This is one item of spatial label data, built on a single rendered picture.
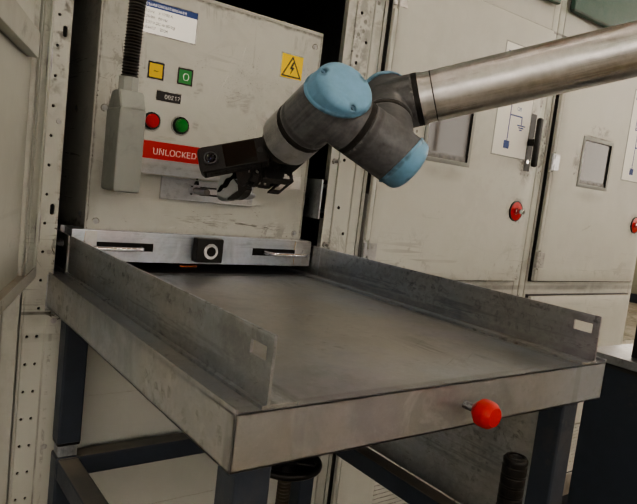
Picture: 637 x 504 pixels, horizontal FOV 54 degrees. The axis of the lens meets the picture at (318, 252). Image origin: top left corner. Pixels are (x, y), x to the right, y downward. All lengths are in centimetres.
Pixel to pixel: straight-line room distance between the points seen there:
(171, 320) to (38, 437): 56
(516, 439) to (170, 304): 61
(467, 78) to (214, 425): 69
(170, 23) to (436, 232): 83
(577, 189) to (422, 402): 151
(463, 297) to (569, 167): 105
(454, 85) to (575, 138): 109
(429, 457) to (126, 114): 82
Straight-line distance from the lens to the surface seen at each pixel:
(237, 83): 134
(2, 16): 85
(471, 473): 117
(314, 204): 143
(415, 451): 125
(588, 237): 224
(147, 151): 125
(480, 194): 176
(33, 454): 128
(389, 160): 94
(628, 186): 242
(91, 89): 125
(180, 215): 129
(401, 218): 155
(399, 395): 68
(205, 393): 61
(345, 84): 91
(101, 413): 128
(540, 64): 107
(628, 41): 110
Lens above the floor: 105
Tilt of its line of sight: 6 degrees down
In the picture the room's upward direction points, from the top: 7 degrees clockwise
